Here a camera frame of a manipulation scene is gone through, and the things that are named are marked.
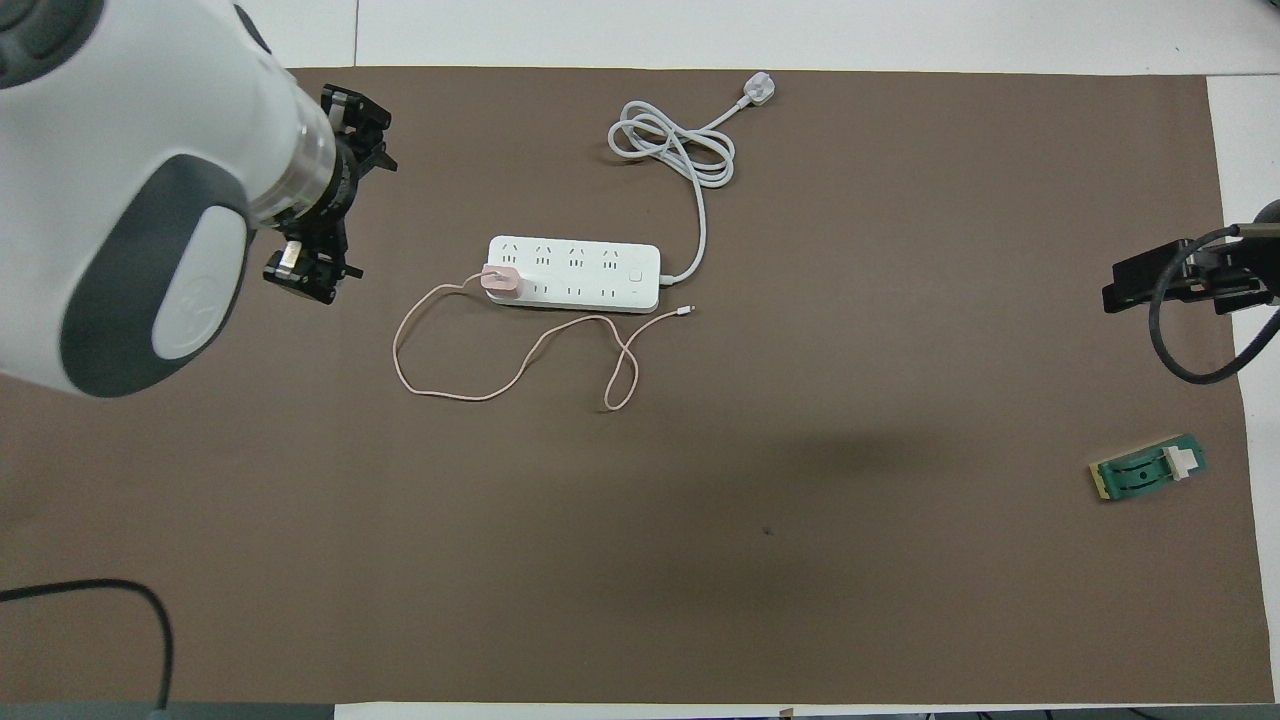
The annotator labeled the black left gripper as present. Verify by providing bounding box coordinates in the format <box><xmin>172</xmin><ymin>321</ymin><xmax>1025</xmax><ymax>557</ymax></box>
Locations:
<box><xmin>263</xmin><ymin>85</ymin><xmax>399</xmax><ymax>306</ymax></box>

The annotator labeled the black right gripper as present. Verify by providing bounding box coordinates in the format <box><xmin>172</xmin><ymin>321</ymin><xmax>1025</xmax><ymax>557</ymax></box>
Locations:
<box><xmin>1102</xmin><ymin>240</ymin><xmax>1280</xmax><ymax>313</ymax></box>

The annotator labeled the pink charging cable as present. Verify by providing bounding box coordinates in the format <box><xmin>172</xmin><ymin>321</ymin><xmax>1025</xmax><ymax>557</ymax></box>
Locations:
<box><xmin>392</xmin><ymin>275</ymin><xmax>695</xmax><ymax>413</ymax></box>

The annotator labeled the white power strip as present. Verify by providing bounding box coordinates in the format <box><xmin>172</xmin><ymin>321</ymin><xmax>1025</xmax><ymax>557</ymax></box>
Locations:
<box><xmin>485</xmin><ymin>235</ymin><xmax>662</xmax><ymax>315</ymax></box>

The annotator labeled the brown table mat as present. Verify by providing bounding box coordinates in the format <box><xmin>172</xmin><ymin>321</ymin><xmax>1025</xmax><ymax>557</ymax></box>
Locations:
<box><xmin>0</xmin><ymin>66</ymin><xmax>1276</xmax><ymax>706</ymax></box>

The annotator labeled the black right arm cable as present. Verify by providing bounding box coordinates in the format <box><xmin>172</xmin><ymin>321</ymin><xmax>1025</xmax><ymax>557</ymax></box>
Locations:
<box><xmin>1148</xmin><ymin>225</ymin><xmax>1280</xmax><ymax>386</ymax></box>

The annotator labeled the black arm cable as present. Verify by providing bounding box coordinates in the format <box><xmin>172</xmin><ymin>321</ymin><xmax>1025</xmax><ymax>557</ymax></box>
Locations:
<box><xmin>1148</xmin><ymin>225</ymin><xmax>1280</xmax><ymax>386</ymax></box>
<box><xmin>0</xmin><ymin>578</ymin><xmax>176</xmax><ymax>713</ymax></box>

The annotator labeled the green knife switch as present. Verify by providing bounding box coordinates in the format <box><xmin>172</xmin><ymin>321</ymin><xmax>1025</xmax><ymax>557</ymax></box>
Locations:
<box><xmin>1089</xmin><ymin>432</ymin><xmax>1208</xmax><ymax>503</ymax></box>

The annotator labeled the white power strip cord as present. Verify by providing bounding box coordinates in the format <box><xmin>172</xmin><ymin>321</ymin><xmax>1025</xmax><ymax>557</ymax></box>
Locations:
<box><xmin>608</xmin><ymin>70</ymin><xmax>777</xmax><ymax>286</ymax></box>

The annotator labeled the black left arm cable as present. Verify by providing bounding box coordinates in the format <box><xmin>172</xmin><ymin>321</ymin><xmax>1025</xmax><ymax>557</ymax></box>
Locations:
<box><xmin>0</xmin><ymin>578</ymin><xmax>176</xmax><ymax>713</ymax></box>

